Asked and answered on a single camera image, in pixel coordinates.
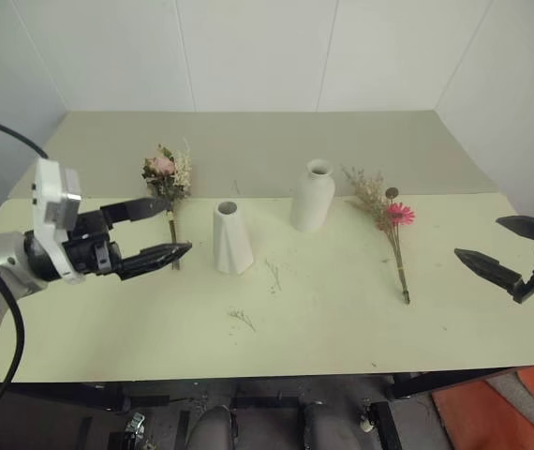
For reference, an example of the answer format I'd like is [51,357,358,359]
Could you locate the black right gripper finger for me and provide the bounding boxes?
[453,247,527,295]
[495,215,534,244]

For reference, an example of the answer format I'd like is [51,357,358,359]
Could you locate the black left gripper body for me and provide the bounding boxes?
[62,207,124,278]

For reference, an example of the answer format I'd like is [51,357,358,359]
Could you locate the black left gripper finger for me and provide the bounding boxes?
[99,196,170,231]
[116,241,194,282]

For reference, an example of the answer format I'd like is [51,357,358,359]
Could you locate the white twisted cone vase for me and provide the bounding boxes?
[212,200,256,274]

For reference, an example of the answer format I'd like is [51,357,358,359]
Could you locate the white bottle-shaped vase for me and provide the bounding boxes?
[289,158,336,233]

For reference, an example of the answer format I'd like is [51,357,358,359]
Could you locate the pink rose dried bouquet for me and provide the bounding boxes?
[141,137,194,272]

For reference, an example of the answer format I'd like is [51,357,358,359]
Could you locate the red gerbera dried bouquet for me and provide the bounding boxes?
[340,163,417,306]

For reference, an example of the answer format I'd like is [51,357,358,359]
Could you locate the grey pad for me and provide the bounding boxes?
[483,368,534,437]

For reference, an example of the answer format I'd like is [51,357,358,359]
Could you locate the orange floor mat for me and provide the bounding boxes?
[430,361,534,450]

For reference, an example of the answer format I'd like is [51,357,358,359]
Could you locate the pale green table mat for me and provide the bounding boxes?
[0,189,534,384]

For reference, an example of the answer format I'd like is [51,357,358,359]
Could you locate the chrome caster wheel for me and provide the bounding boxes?
[125,411,147,438]

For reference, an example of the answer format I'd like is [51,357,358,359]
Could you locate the dark grey rounded shape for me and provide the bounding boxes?
[190,404,232,450]

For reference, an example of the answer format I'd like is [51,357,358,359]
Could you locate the white caster wheel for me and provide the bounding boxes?
[359,406,377,433]

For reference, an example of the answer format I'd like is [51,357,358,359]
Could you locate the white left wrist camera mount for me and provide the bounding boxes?
[30,157,86,286]

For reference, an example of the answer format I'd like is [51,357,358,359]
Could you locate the black table frame bar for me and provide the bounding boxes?
[78,382,171,412]
[390,367,522,400]

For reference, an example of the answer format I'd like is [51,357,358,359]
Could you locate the black table frame leg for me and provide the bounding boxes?
[372,399,406,450]

